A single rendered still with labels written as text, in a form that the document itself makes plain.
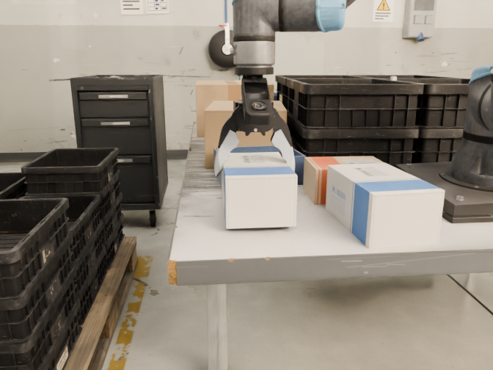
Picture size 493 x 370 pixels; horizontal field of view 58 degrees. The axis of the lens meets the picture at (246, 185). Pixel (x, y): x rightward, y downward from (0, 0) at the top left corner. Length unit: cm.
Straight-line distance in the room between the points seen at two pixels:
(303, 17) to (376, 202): 33
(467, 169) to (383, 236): 32
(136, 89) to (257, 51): 184
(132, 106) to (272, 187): 194
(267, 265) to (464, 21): 481
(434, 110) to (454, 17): 408
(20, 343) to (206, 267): 61
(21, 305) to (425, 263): 84
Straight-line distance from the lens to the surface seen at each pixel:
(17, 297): 111
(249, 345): 169
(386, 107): 118
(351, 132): 115
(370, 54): 491
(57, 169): 184
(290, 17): 79
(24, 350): 118
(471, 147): 100
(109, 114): 264
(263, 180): 73
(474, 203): 90
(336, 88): 113
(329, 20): 79
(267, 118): 72
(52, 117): 488
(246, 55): 79
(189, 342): 172
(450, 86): 122
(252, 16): 79
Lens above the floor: 98
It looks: 16 degrees down
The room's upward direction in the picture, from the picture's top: straight up
